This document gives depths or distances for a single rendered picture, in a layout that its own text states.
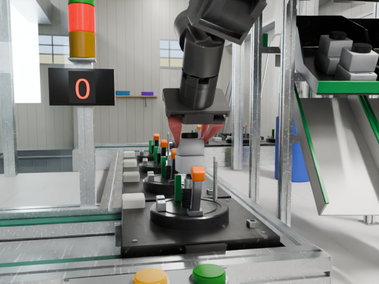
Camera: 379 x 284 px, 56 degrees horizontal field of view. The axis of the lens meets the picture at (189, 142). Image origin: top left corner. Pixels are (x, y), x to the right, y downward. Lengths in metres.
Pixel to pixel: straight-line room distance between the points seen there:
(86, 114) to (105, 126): 7.80
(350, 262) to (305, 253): 0.27
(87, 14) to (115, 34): 7.98
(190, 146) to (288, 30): 0.29
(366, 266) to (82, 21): 0.72
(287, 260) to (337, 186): 0.21
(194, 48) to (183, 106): 0.10
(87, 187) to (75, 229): 0.09
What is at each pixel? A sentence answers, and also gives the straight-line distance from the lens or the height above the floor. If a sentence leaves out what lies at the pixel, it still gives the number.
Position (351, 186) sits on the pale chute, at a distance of 0.69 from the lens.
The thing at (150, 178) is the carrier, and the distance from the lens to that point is 0.86.
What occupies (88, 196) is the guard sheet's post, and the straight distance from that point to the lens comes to 0.78.
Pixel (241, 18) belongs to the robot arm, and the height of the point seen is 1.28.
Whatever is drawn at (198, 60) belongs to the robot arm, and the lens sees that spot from 0.51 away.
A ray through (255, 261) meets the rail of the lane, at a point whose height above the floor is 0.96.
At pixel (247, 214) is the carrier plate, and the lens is 0.68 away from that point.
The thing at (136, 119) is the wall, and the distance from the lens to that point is 8.57.
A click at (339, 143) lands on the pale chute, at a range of 0.74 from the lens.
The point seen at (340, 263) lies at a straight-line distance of 0.80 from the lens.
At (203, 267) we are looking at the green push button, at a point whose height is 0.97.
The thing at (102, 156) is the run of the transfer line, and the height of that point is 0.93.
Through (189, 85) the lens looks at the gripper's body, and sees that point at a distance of 0.53.
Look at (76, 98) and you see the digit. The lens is 0.71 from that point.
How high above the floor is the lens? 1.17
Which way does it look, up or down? 5 degrees down
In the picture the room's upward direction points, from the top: straight up
